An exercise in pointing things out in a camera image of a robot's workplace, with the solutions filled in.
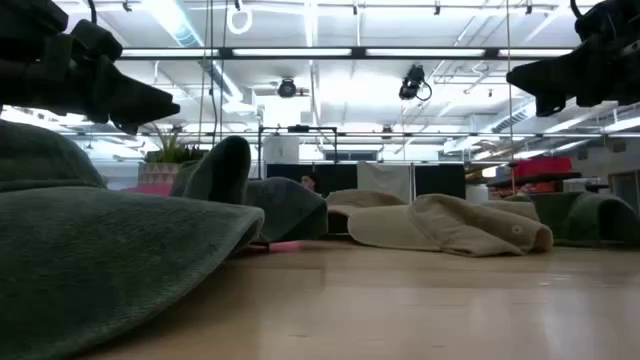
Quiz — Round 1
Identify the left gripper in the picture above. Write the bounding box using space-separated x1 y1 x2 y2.
0 47 181 136

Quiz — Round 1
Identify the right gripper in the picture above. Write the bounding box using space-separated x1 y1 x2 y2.
505 29 640 119

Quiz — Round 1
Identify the beige hat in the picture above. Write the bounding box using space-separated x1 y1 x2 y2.
346 193 555 259

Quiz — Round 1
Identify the beige sock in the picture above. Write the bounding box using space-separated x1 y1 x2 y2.
324 188 542 235

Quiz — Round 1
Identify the dark green hat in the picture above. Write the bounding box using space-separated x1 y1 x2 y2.
169 134 330 245
0 118 266 360
502 191 640 247

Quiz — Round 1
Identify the potted succulent patterned pot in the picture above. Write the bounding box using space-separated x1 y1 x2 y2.
138 124 207 189

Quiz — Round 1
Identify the thin vertical pole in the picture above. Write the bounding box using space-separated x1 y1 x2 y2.
504 0 515 166

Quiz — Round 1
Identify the red crate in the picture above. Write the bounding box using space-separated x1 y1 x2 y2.
513 155 574 179

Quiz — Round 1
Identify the dark shelf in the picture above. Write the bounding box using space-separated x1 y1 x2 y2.
487 171 584 190

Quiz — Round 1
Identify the overhead LED light bar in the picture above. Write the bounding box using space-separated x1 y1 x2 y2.
117 46 576 62

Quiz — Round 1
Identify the white container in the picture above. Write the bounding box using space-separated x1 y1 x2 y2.
464 183 490 204

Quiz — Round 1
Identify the black partition panel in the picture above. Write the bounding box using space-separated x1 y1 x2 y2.
264 162 467 200

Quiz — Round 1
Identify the black round ceiling device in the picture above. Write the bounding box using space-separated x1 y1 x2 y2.
276 77 298 99

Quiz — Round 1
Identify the white cloth panel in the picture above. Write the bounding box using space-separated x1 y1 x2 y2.
356 161 415 202

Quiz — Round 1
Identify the person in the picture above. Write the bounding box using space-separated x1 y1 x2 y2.
300 171 322 194

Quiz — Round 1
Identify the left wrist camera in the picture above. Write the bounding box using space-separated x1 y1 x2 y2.
69 18 124 62

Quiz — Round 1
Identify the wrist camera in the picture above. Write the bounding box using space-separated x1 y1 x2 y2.
573 0 640 44
69 18 124 62

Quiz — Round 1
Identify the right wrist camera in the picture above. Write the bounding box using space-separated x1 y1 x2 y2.
573 0 640 44

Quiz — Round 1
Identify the hanging black cable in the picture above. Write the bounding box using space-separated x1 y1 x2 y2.
208 0 221 146

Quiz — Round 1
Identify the horizontal metal rail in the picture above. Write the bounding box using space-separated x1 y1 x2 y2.
59 130 640 140

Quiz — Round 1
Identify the white cable loop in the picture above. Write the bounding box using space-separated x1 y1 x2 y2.
226 3 254 36

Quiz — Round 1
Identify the black overhead camera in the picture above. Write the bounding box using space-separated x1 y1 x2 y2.
398 63 433 102

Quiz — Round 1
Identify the black stand frame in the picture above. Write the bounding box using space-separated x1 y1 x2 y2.
257 124 340 166

